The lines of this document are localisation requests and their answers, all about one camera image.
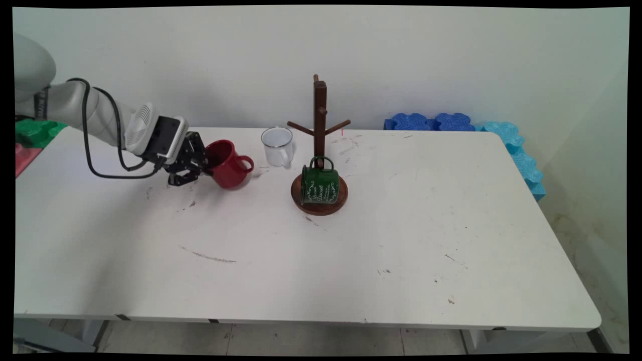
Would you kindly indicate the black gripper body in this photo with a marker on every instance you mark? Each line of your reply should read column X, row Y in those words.
column 193, row 150

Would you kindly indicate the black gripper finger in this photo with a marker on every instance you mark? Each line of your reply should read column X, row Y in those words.
column 203, row 153
column 188, row 178

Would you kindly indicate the red enamel mug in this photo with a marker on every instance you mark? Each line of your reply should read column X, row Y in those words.
column 228, row 165

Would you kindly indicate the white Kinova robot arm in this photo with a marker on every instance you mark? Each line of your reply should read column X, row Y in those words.
column 65, row 105

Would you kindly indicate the dark wooden mug tree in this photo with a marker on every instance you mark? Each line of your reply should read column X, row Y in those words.
column 319, row 115

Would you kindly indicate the green enamel mug white print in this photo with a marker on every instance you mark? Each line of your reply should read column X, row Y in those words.
column 321, row 188

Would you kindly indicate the green foam tile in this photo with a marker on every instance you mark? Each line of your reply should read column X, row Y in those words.
column 37, row 133

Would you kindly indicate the red foam tile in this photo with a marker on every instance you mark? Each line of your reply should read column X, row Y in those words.
column 24, row 158

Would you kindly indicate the dark blue foam tile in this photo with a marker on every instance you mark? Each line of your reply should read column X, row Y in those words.
column 409, row 122
column 454, row 122

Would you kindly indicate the light blue foam tile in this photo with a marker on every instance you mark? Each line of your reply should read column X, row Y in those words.
column 521, row 160

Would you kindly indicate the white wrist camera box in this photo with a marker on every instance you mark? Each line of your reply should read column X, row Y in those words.
column 165, row 138

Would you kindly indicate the grey table leg frame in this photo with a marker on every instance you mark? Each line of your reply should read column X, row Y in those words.
column 526, row 340
column 55, row 338

